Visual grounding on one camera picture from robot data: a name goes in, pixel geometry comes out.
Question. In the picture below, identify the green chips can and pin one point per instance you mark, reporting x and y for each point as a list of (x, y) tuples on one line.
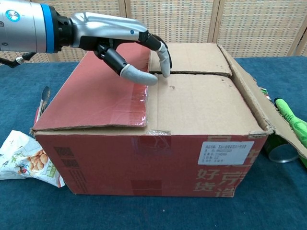
[(283, 153)]

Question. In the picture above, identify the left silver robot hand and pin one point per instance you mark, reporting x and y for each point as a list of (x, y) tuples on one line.
[(108, 26)]

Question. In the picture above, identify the white snack bag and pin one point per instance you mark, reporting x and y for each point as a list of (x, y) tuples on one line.
[(21, 155)]

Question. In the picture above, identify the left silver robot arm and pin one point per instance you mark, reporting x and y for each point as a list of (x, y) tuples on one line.
[(24, 26)]

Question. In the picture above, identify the woven wooden folding screen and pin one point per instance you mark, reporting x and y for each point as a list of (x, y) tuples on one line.
[(239, 16)]

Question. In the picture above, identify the red cardboard box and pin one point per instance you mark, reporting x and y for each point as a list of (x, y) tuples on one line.
[(120, 163)]

